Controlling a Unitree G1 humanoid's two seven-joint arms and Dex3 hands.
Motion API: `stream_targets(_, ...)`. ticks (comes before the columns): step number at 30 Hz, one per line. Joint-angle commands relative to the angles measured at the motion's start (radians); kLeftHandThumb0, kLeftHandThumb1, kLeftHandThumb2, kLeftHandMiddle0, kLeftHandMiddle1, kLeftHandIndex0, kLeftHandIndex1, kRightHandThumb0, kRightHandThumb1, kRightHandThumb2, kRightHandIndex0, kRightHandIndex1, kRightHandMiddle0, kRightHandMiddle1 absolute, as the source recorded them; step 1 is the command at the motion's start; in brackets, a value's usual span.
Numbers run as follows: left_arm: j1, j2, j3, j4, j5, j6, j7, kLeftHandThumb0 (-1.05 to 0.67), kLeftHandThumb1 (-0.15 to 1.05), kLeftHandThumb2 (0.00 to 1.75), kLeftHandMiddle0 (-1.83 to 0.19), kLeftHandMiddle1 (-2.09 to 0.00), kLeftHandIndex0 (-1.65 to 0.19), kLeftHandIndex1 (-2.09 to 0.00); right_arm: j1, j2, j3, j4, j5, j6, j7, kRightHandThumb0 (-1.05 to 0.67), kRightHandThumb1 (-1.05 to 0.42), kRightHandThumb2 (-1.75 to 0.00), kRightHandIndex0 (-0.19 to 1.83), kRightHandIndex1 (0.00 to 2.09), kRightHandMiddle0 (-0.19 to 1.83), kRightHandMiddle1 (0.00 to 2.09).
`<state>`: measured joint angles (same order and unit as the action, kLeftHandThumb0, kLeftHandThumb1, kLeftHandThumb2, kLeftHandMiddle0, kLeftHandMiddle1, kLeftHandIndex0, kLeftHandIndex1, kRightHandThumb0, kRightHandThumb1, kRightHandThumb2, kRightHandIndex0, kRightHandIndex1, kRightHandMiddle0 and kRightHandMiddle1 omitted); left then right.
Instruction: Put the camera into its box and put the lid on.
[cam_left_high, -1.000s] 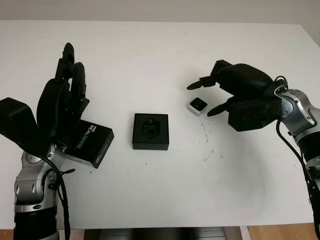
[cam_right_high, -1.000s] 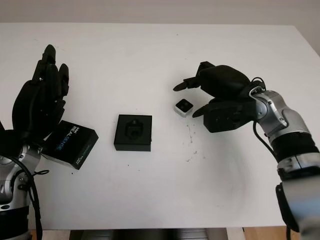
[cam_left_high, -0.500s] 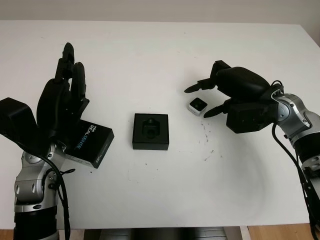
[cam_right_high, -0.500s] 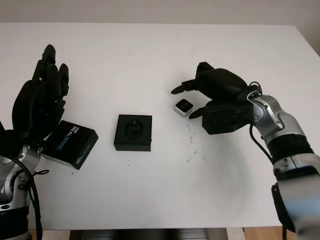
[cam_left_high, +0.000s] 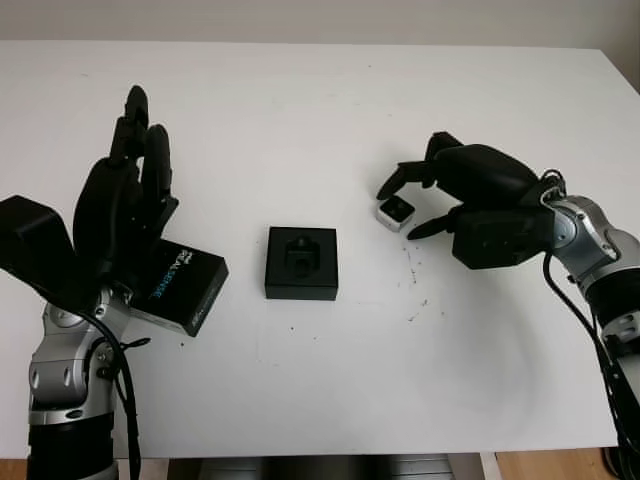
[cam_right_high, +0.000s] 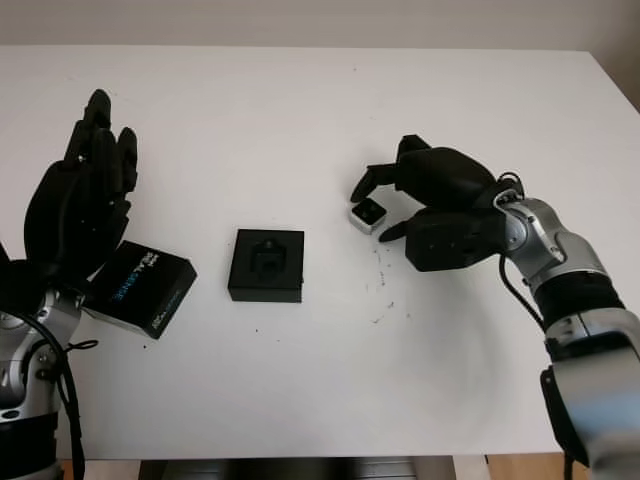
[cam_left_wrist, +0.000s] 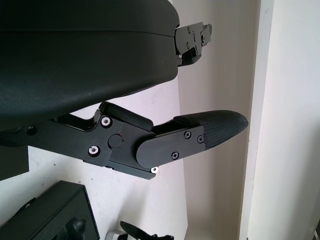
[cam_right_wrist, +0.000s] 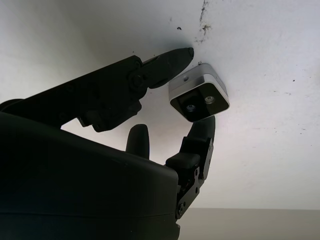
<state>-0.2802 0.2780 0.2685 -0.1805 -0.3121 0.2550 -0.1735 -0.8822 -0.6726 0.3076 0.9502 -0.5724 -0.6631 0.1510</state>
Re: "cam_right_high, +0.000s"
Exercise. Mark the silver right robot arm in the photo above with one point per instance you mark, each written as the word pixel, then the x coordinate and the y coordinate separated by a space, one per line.
pixel 575 260

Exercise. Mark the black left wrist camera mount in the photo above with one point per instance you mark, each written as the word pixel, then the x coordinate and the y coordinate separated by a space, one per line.
pixel 12 280

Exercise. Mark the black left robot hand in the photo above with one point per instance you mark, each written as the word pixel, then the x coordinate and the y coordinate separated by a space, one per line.
pixel 77 205

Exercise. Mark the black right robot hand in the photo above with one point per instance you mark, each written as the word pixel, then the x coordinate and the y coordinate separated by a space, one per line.
pixel 450 175

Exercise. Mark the small silver square camera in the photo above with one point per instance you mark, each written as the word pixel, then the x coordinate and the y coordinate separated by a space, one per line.
pixel 369 214

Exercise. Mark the dark robot torso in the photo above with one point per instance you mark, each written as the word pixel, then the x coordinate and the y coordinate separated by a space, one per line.
pixel 280 470

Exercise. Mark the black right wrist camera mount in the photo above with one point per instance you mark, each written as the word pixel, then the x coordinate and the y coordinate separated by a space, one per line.
pixel 450 240

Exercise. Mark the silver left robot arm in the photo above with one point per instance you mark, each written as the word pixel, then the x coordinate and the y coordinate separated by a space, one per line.
pixel 20 360

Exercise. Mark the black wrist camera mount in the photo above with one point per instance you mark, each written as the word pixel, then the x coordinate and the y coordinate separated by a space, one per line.
pixel 12 280
pixel 450 240

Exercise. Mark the black RealSense box lid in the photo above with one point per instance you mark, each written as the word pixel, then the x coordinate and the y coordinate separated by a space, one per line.
pixel 142 280

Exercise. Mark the black box base with foam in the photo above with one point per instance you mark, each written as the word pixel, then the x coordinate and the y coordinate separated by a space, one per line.
pixel 265 285

